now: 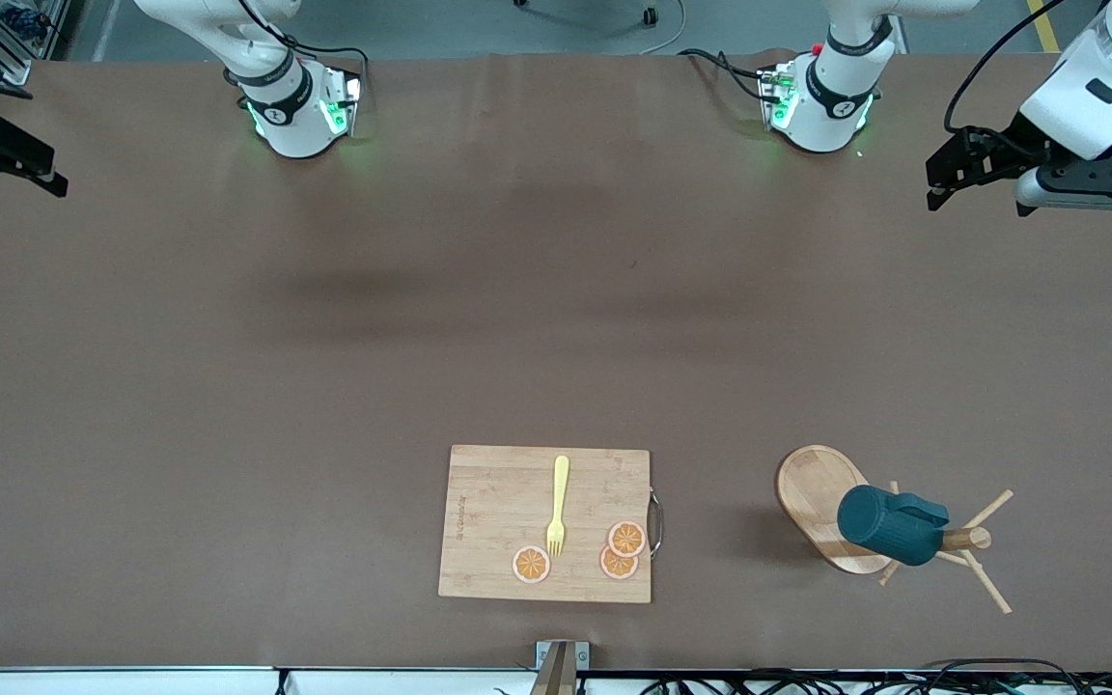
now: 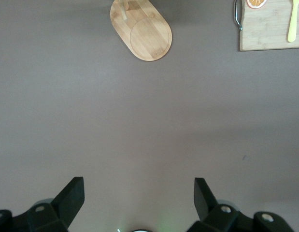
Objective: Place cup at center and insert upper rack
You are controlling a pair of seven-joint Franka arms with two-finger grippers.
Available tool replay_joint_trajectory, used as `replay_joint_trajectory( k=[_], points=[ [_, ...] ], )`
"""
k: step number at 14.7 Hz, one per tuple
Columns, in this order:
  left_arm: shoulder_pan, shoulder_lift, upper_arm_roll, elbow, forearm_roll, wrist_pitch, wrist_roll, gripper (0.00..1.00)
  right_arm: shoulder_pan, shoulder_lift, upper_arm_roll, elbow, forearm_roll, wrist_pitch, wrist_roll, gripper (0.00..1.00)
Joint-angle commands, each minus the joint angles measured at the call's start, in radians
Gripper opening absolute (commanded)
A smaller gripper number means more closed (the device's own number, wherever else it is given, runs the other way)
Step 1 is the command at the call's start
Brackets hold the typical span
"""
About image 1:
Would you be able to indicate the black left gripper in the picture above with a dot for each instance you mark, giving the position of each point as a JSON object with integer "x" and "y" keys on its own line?
{"x": 1006, "y": 152}

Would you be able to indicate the wooden mug tree rack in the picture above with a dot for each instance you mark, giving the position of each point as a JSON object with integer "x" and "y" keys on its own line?
{"x": 812, "y": 492}

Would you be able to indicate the metal table edge bracket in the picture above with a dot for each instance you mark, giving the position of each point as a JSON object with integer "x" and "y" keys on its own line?
{"x": 561, "y": 666}

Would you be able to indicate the wooden cutting board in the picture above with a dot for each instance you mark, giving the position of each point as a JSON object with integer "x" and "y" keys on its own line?
{"x": 498, "y": 521}

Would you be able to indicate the orange slice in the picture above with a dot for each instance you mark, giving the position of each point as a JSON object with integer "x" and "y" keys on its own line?
{"x": 531, "y": 565}
{"x": 626, "y": 539}
{"x": 614, "y": 568}

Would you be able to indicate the teal cup yellow inside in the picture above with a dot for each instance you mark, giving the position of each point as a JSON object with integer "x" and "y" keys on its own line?
{"x": 889, "y": 526}

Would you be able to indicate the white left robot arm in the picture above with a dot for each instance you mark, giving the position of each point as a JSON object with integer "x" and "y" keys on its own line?
{"x": 836, "y": 101}

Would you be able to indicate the yellow plastic fork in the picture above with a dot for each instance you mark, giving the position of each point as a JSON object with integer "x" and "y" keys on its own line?
{"x": 561, "y": 483}

